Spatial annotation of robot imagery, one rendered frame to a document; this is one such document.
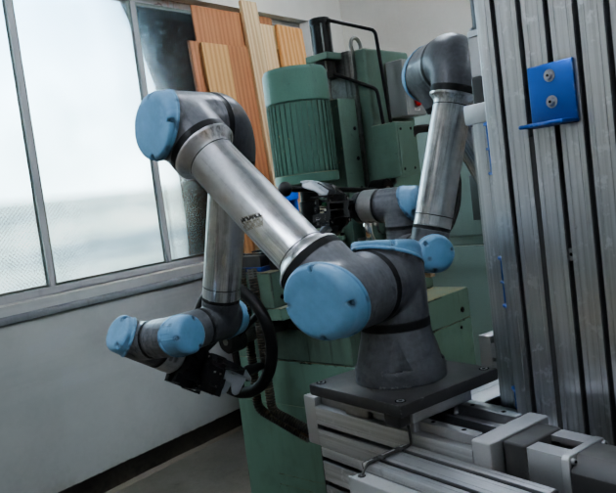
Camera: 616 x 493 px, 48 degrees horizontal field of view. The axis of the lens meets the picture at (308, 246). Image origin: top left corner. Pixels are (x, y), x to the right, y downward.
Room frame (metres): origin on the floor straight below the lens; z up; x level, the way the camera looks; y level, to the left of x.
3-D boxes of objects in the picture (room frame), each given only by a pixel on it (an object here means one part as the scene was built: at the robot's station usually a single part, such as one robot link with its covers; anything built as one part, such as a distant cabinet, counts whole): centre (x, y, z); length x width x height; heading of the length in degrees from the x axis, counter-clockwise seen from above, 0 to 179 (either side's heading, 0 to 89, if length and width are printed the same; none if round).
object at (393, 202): (1.50, -0.21, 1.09); 0.11 x 0.08 x 0.09; 48
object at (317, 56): (2.03, -0.12, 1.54); 0.08 x 0.08 x 0.17; 47
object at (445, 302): (2.01, -0.10, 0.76); 0.57 x 0.45 x 0.09; 137
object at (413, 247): (1.14, -0.12, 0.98); 0.13 x 0.12 x 0.14; 141
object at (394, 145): (1.98, -0.28, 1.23); 0.09 x 0.08 x 0.15; 137
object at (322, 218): (1.61, -0.09, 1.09); 0.12 x 0.09 x 0.08; 48
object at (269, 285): (1.78, 0.11, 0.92); 0.15 x 0.13 x 0.09; 47
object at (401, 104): (2.06, -0.34, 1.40); 0.10 x 0.06 x 0.16; 137
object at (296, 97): (1.92, -0.02, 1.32); 0.18 x 0.18 x 0.31
